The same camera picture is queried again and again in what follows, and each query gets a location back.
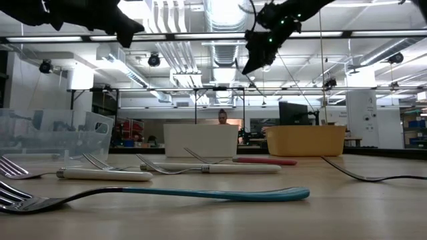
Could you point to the round black ceiling spotlight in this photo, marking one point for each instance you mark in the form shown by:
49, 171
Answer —
153, 60
396, 58
46, 66

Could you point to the person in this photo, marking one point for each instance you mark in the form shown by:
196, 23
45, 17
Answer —
223, 116

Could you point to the white cabinet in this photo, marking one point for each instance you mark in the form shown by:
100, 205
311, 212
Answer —
362, 116

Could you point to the black workbench frame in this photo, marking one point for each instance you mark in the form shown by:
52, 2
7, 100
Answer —
220, 88

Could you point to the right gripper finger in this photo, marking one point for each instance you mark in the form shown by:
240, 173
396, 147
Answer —
258, 58

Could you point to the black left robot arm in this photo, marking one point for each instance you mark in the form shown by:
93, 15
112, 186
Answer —
20, 10

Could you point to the orange plastic bin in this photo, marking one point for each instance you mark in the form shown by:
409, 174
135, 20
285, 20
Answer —
307, 140

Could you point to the white plastic bin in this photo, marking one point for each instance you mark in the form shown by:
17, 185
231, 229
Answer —
200, 140

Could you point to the clear plastic bin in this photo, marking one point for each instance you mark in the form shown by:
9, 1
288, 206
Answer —
83, 136

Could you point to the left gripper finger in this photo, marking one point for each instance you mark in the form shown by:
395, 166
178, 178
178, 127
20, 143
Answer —
125, 39
131, 26

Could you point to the shelf with blue bins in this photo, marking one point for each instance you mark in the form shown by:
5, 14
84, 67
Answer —
417, 125

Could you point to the silver ventilation duct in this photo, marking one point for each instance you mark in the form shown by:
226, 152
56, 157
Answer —
227, 53

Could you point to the black bar with light strips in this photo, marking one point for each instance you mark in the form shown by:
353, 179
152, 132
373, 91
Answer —
166, 36

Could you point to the black computer monitor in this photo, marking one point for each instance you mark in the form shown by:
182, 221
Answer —
293, 113

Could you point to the black background robot arm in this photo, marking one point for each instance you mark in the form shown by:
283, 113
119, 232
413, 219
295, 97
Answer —
247, 136

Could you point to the red storage boxes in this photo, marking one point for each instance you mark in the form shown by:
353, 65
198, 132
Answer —
130, 130

